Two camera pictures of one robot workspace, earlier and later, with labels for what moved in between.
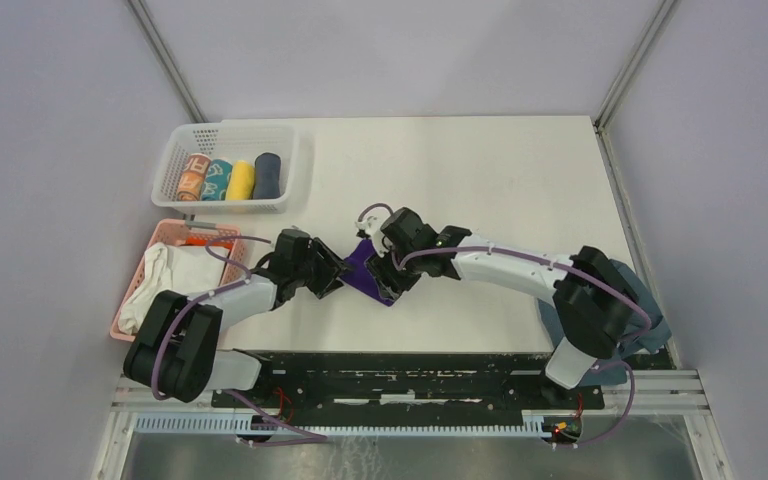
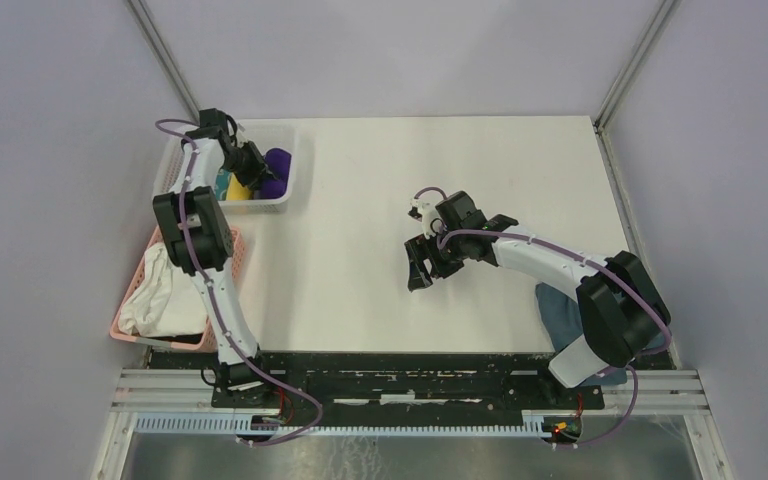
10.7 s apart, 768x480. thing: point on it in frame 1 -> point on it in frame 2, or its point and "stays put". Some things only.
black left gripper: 330,267 -> 260,170
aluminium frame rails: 183,405 stays put
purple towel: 359,277 -> 279,162
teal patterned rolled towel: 217,182 stays put
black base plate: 407,383 stays put
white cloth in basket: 182,269 stays put
